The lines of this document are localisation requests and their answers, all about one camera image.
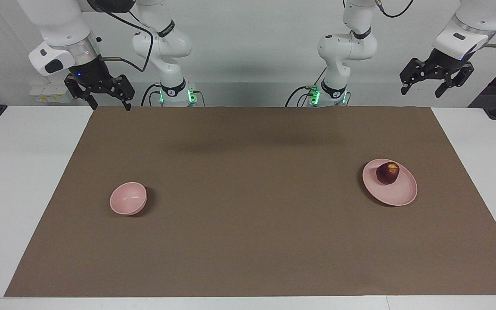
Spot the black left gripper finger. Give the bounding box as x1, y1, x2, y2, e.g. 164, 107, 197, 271
399, 58, 425, 96
434, 62, 475, 98

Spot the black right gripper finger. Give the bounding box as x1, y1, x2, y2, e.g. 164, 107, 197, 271
65, 75, 99, 111
109, 74, 136, 112

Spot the red apple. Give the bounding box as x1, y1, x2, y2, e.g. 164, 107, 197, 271
376, 162, 400, 185

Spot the pink bowl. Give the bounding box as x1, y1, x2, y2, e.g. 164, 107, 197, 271
109, 182, 148, 216

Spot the pink plate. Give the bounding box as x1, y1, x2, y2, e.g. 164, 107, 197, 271
362, 158, 418, 207

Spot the white power strip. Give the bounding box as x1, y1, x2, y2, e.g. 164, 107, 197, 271
29, 83, 75, 104

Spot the brown table mat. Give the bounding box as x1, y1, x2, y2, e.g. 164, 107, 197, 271
4, 106, 496, 298

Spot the black base cable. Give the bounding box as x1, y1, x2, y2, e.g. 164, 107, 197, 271
285, 86, 315, 107
140, 84, 162, 107

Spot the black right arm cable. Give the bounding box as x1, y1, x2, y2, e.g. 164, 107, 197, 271
87, 0, 154, 73

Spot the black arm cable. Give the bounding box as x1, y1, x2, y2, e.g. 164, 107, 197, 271
375, 0, 496, 48
87, 0, 154, 73

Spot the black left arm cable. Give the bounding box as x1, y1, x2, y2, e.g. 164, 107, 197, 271
375, 0, 496, 48

